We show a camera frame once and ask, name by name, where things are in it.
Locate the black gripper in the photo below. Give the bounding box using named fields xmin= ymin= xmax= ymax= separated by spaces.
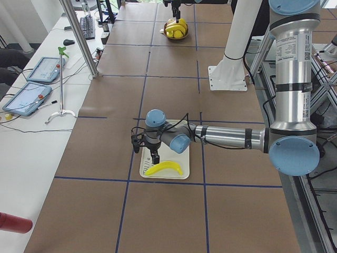
xmin=145 ymin=133 xmax=161 ymax=163
xmin=171 ymin=0 xmax=181 ymax=23

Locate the light yellow-green toy banana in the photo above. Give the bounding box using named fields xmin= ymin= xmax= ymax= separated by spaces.
xmin=145 ymin=161 xmax=183 ymax=176

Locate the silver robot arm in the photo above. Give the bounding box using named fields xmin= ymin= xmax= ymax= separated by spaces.
xmin=132 ymin=1 xmax=320 ymax=176
xmin=162 ymin=0 xmax=236 ymax=20

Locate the brown woven wicker basket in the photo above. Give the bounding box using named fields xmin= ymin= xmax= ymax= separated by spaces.
xmin=162 ymin=18 xmax=189 ymax=40

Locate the long yellow toy banana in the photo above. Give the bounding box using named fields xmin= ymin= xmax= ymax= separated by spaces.
xmin=166 ymin=25 xmax=186 ymax=37

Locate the orange yellow toy mango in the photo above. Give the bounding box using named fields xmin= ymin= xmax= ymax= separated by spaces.
xmin=173 ymin=30 xmax=186 ymax=40

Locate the white rectangular bear tray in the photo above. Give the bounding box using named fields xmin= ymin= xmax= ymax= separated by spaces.
xmin=133 ymin=115 xmax=191 ymax=180

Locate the black computer keyboard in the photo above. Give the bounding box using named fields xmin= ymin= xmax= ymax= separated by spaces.
xmin=80 ymin=15 xmax=95 ymax=40

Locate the black computer mouse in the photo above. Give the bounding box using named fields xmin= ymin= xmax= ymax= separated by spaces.
xmin=63 ymin=39 xmax=75 ymax=46

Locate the green tipped metal stand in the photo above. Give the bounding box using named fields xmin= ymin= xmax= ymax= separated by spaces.
xmin=45 ymin=46 xmax=76 ymax=124

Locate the far teach pendant tablet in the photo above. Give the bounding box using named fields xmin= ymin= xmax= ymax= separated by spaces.
xmin=26 ymin=57 xmax=60 ymax=83

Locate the teach pendant tablet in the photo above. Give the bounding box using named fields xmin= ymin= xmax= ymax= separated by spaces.
xmin=3 ymin=81 xmax=52 ymax=116
xmin=26 ymin=57 xmax=60 ymax=83

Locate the near teach pendant tablet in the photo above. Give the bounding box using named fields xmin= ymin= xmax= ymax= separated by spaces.
xmin=3 ymin=81 xmax=52 ymax=116

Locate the red cylinder bottle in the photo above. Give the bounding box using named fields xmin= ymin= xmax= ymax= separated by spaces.
xmin=1 ymin=212 xmax=33 ymax=233

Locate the aluminium frame post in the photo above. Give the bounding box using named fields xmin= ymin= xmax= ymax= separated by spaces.
xmin=60 ymin=0 xmax=98 ymax=78

